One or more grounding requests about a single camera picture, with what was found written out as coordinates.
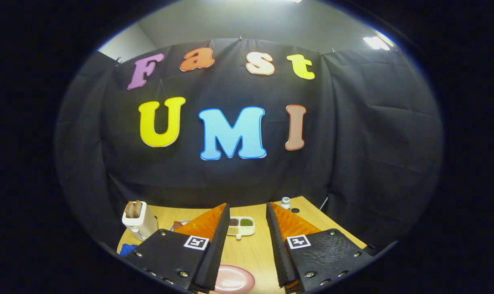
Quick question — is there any small ceiling light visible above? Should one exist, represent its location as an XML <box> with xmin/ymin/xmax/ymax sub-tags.
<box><xmin>363</xmin><ymin>35</ymin><xmax>392</xmax><ymax>51</ymax></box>

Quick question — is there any pink plate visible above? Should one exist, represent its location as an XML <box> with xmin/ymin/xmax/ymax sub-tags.
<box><xmin>215</xmin><ymin>264</ymin><xmax>256</xmax><ymax>294</ymax></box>

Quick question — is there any white toaster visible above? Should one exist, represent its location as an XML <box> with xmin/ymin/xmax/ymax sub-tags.
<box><xmin>122</xmin><ymin>201</ymin><xmax>159</xmax><ymax>241</ymax></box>

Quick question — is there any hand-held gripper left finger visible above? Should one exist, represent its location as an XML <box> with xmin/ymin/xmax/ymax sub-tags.
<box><xmin>122</xmin><ymin>203</ymin><xmax>231</xmax><ymax>292</ymax></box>

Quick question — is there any white divided bean dish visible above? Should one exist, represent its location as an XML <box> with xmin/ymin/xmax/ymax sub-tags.
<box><xmin>227</xmin><ymin>216</ymin><xmax>256</xmax><ymax>240</ymax></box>

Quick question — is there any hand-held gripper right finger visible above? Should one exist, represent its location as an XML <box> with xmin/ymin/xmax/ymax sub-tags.
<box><xmin>266</xmin><ymin>201</ymin><xmax>376</xmax><ymax>292</ymax></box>

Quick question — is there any white food plate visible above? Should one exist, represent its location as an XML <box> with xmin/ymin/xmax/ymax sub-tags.
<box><xmin>169</xmin><ymin>219</ymin><xmax>192</xmax><ymax>232</ymax></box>

